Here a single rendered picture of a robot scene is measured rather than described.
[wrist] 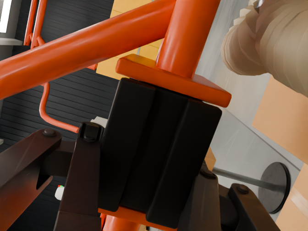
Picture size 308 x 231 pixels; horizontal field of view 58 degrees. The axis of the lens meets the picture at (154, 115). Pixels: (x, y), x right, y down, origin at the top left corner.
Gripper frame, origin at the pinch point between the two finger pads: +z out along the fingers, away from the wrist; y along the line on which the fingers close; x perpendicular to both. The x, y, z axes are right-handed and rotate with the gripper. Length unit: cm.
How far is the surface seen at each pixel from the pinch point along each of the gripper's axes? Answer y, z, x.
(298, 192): 64, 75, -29
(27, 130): -401, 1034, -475
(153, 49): -9, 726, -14
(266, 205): 114, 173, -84
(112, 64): -101, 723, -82
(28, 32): -354, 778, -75
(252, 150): 116, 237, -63
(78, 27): -298, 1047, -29
